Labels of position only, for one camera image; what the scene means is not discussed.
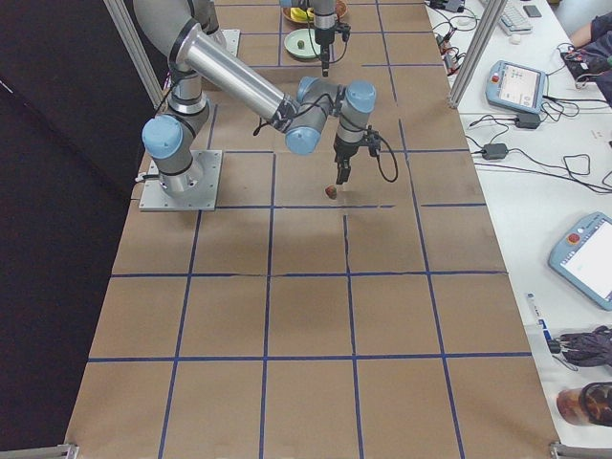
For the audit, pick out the light green plate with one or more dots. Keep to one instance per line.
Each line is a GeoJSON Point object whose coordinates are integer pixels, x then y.
{"type": "Point", "coordinates": [312, 49]}

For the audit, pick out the blue teach pendant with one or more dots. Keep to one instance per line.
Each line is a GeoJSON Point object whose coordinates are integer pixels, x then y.
{"type": "Point", "coordinates": [515, 87]}
{"type": "Point", "coordinates": [582, 256]}

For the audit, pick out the blue teach pendant far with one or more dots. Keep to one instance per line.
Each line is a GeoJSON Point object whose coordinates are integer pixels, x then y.
{"type": "Point", "coordinates": [515, 87]}

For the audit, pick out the black smartphone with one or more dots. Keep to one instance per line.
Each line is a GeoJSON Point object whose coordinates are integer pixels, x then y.
{"type": "Point", "coordinates": [532, 11]}

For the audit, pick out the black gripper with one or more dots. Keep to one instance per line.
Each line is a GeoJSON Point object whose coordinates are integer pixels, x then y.
{"type": "Point", "coordinates": [344, 151]}
{"type": "Point", "coordinates": [324, 38]}

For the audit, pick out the white keyboard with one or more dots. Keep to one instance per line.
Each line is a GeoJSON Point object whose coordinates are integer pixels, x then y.
{"type": "Point", "coordinates": [512, 21]}

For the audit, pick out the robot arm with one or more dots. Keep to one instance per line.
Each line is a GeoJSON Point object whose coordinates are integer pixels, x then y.
{"type": "Point", "coordinates": [326, 26]}
{"type": "Point", "coordinates": [187, 33]}

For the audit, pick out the aluminium frame post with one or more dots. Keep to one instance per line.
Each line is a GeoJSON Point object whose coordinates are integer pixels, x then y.
{"type": "Point", "coordinates": [483, 32]}

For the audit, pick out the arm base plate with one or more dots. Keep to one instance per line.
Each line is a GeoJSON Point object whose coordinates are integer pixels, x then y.
{"type": "Point", "coordinates": [195, 189]}

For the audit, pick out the dark folded umbrella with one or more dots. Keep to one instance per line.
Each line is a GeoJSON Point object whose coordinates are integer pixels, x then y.
{"type": "Point", "coordinates": [585, 349]}

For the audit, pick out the blue teach pendant near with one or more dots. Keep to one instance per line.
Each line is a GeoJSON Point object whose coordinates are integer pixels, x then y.
{"type": "Point", "coordinates": [582, 256]}

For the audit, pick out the brown wicker basket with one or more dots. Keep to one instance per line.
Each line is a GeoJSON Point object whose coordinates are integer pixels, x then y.
{"type": "Point", "coordinates": [300, 16]}

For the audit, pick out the brown glass bottle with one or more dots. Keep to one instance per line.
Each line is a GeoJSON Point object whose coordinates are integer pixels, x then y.
{"type": "Point", "coordinates": [589, 405]}

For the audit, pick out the black power adapter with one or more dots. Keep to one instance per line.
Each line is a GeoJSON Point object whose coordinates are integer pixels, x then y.
{"type": "Point", "coordinates": [527, 121]}
{"type": "Point", "coordinates": [494, 151]}

